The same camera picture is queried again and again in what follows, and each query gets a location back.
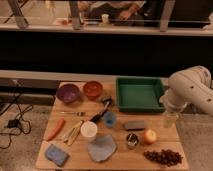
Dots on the grey rectangular sponge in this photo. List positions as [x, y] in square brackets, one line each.
[134, 125]

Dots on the orange carrot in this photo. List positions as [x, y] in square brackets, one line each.
[56, 130]

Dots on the white plastic cup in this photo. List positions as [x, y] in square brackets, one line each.
[89, 130]

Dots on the bunch of dark grapes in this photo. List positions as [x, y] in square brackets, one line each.
[164, 157]

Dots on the purple bowl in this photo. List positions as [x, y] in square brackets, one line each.
[68, 93]

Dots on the metal fork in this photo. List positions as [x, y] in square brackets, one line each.
[73, 113]

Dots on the black power adapter with cables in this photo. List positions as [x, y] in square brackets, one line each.
[18, 125]

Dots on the blue sponge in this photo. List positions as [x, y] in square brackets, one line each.
[56, 155]

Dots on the person behind window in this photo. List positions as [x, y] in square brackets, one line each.
[117, 10]

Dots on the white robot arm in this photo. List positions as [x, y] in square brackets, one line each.
[189, 86]

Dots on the red bowl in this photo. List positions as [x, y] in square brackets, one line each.
[92, 89]

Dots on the red yellow apple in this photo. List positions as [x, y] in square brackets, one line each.
[149, 136]

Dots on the wooden board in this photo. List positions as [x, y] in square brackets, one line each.
[123, 158]

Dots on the green plastic tray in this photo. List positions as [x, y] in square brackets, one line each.
[139, 95]

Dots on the blue plastic cup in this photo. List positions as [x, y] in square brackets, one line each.
[109, 119]

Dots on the blue grey cloth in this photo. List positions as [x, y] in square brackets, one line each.
[102, 148]

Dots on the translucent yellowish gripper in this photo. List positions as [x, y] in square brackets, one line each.
[170, 119]

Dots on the yellow corn cob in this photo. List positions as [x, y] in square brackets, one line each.
[70, 135]

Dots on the small metal cup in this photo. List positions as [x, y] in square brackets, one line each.
[132, 140]

